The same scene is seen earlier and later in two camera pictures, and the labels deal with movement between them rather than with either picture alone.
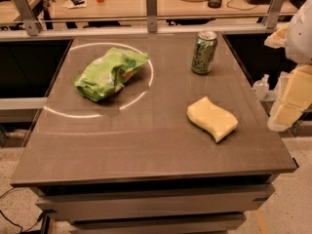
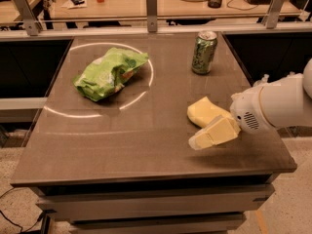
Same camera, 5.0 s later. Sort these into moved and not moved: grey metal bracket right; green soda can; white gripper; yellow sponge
Moved: white gripper
Not moved: yellow sponge; grey metal bracket right; green soda can
